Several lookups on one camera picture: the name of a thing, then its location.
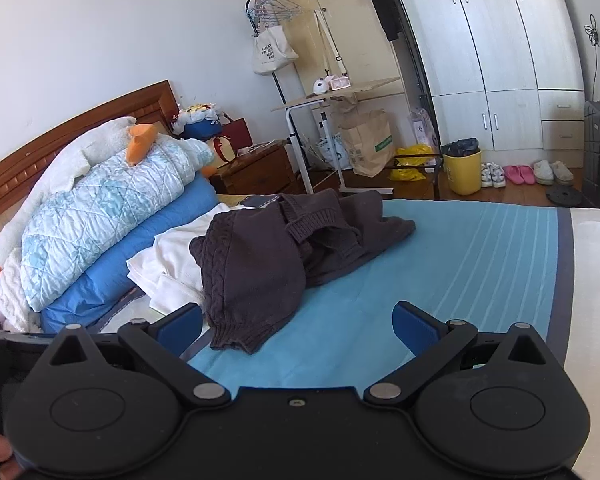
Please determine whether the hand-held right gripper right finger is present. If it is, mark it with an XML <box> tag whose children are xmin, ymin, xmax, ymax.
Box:
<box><xmin>362</xmin><ymin>301</ymin><xmax>551</xmax><ymax>408</ymax></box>

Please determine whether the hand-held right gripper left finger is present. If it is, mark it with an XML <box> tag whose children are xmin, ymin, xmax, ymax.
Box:
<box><xmin>47</xmin><ymin>302</ymin><xmax>231</xmax><ymax>408</ymax></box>

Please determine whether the brown knit sweater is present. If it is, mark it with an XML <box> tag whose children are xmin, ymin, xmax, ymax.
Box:
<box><xmin>189</xmin><ymin>190</ymin><xmax>417</xmax><ymax>356</ymax></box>

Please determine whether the black clothes rack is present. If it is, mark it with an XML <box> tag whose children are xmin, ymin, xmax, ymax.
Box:
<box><xmin>245</xmin><ymin>0</ymin><xmax>443</xmax><ymax>201</ymax></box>

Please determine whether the cream white garment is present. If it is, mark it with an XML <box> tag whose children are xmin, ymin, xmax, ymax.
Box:
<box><xmin>126</xmin><ymin>212</ymin><xmax>241</xmax><ymax>318</ymax></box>

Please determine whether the white fluffy blanket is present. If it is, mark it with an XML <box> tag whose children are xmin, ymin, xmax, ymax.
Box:
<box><xmin>0</xmin><ymin>250</ymin><xmax>43</xmax><ymax>333</ymax></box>

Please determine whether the blue pillow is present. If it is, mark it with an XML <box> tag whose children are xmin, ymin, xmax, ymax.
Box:
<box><xmin>40</xmin><ymin>177</ymin><xmax>221</xmax><ymax>333</ymax></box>

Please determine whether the light blue quilted blanket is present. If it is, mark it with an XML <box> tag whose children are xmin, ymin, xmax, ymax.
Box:
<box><xmin>20</xmin><ymin>137</ymin><xmax>216</xmax><ymax>313</ymax></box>

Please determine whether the yellow trash bin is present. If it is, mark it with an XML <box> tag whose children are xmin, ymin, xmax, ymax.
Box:
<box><xmin>440</xmin><ymin>138</ymin><xmax>482</xmax><ymax>196</ymax></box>

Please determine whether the yellow plastic bag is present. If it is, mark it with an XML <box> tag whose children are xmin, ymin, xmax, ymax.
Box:
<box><xmin>390</xmin><ymin>144</ymin><xmax>438</xmax><ymax>182</ymax></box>

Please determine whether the wooden nightstand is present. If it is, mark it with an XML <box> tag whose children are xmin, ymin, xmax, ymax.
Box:
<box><xmin>210</xmin><ymin>140</ymin><xmax>301</xmax><ymax>196</ymax></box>

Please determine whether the brown paper bag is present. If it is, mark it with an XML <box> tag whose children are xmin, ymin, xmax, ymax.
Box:
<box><xmin>330</xmin><ymin>100</ymin><xmax>396</xmax><ymax>178</ymax></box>

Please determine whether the white plastic bag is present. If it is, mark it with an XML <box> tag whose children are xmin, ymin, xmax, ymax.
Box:
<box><xmin>407</xmin><ymin>107</ymin><xmax>438</xmax><ymax>148</ymax></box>
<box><xmin>315</xmin><ymin>132</ymin><xmax>353</xmax><ymax>171</ymax></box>

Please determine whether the blue and yellow plush toy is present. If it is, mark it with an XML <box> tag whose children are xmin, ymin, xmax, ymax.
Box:
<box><xmin>172</xmin><ymin>103</ymin><xmax>231</xmax><ymax>141</ymax></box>

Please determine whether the red bag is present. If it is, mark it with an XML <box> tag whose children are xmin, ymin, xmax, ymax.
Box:
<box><xmin>215</xmin><ymin>117</ymin><xmax>253</xmax><ymax>163</ymax></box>

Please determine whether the black weight plate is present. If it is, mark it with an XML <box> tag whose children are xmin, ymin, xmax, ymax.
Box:
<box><xmin>545</xmin><ymin>185</ymin><xmax>593</xmax><ymax>207</ymax></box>

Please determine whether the wooden headboard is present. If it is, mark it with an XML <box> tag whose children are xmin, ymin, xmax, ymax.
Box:
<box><xmin>0</xmin><ymin>79</ymin><xmax>181</xmax><ymax>233</ymax></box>

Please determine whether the white rolling side table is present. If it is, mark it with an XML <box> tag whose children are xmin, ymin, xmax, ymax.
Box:
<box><xmin>271</xmin><ymin>77</ymin><xmax>402</xmax><ymax>196</ymax></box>

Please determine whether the white tote bag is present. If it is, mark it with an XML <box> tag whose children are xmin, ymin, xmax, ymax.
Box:
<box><xmin>251</xmin><ymin>25</ymin><xmax>299</xmax><ymax>77</ymax></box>

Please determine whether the white wardrobe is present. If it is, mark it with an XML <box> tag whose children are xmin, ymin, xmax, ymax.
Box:
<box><xmin>385</xmin><ymin>0</ymin><xmax>588</xmax><ymax>168</ymax></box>

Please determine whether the light wood cabinet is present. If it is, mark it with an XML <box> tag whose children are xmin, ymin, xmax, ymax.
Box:
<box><xmin>252</xmin><ymin>0</ymin><xmax>406</xmax><ymax>111</ymax></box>

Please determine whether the black hanging garment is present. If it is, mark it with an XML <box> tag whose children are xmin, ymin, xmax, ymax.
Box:
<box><xmin>345</xmin><ymin>0</ymin><xmax>406</xmax><ymax>42</ymax></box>

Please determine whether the bunch of wire hangers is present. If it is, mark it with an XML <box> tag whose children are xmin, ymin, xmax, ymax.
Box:
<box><xmin>245</xmin><ymin>0</ymin><xmax>303</xmax><ymax>26</ymax></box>

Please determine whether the black wall cable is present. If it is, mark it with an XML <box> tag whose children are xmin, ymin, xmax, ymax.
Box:
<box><xmin>584</xmin><ymin>12</ymin><xmax>600</xmax><ymax>101</ymax></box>

